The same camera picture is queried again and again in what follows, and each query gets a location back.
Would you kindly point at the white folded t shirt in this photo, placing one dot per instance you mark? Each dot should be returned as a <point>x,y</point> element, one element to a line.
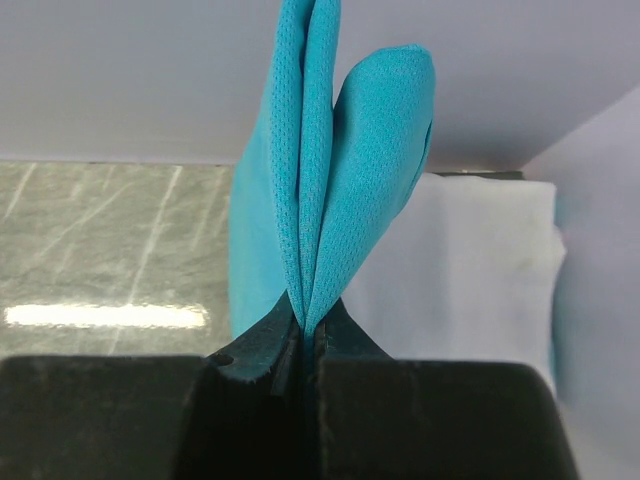
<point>466,271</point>

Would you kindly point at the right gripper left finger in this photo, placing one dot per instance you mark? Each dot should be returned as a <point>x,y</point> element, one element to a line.
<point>235,414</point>

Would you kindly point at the teal polo t shirt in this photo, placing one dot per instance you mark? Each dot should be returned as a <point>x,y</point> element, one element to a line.
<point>326,170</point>

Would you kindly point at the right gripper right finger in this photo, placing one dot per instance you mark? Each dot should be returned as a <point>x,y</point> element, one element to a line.
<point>381,418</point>

